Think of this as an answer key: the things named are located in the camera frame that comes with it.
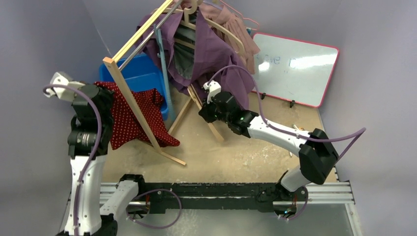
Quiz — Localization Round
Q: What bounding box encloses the blue-grey plastic hanger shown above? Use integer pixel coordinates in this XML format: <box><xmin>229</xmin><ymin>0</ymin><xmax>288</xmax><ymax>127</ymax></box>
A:
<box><xmin>154</xmin><ymin>24</ymin><xmax>176</xmax><ymax>121</ymax></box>

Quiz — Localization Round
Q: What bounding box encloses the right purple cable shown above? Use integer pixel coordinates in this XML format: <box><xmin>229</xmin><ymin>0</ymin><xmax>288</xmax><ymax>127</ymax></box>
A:
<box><xmin>207</xmin><ymin>65</ymin><xmax>367</xmax><ymax>164</ymax></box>

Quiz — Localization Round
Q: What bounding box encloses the whiteboard with pink frame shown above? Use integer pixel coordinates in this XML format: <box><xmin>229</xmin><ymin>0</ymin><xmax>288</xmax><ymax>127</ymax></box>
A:
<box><xmin>253</xmin><ymin>32</ymin><xmax>339</xmax><ymax>108</ymax></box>

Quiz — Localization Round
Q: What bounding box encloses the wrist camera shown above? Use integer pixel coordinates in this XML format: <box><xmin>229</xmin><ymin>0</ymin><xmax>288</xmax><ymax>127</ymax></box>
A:
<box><xmin>203</xmin><ymin>81</ymin><xmax>221</xmax><ymax>104</ymax></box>
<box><xmin>43</xmin><ymin>71</ymin><xmax>86</xmax><ymax>102</ymax></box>

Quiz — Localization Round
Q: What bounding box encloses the pink garment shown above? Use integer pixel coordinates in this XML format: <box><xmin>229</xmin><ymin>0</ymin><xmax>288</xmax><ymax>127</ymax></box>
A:
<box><xmin>200</xmin><ymin>2</ymin><xmax>260</xmax><ymax>74</ymax></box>

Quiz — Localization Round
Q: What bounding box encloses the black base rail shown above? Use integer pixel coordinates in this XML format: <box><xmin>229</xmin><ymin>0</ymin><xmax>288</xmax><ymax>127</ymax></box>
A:
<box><xmin>97</xmin><ymin>180</ymin><xmax>356</xmax><ymax>216</ymax></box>

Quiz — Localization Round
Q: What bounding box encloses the wooden clothes rack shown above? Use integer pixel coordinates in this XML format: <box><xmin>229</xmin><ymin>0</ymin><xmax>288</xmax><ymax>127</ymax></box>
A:
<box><xmin>102</xmin><ymin>0</ymin><xmax>193</xmax><ymax>167</ymax></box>

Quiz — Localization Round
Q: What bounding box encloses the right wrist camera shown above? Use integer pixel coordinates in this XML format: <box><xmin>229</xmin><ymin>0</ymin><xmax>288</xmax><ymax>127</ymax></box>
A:
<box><xmin>203</xmin><ymin>81</ymin><xmax>221</xmax><ymax>104</ymax></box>

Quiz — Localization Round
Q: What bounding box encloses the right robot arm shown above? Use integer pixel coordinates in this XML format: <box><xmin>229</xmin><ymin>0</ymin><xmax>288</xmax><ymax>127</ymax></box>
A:
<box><xmin>199</xmin><ymin>91</ymin><xmax>339</xmax><ymax>200</ymax></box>

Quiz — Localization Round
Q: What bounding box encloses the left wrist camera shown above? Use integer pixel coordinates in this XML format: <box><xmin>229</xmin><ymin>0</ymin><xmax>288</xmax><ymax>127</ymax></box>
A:
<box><xmin>43</xmin><ymin>71</ymin><xmax>86</xmax><ymax>102</ymax></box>

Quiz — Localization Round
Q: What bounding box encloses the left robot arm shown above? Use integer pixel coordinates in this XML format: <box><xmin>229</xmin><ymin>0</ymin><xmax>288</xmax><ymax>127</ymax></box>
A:
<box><xmin>59</xmin><ymin>84</ymin><xmax>147</xmax><ymax>236</ymax></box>

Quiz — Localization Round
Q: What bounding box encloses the red polka dot skirt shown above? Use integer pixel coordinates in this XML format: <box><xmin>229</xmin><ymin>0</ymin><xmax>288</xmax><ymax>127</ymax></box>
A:
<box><xmin>94</xmin><ymin>82</ymin><xmax>180</xmax><ymax>150</ymax></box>

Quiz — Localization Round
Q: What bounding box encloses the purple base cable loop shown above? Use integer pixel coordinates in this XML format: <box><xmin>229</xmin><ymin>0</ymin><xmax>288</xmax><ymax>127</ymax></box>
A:
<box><xmin>125</xmin><ymin>187</ymin><xmax>182</xmax><ymax>229</ymax></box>

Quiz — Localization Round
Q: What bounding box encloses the purple shirt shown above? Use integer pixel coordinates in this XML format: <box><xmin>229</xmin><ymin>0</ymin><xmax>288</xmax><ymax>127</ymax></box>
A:
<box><xmin>137</xmin><ymin>9</ymin><xmax>255</xmax><ymax>110</ymax></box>

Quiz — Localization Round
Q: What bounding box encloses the blue plastic bin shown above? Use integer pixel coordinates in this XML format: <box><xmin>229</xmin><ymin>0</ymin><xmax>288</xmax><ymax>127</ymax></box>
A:
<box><xmin>98</xmin><ymin>53</ymin><xmax>168</xmax><ymax>120</ymax></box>

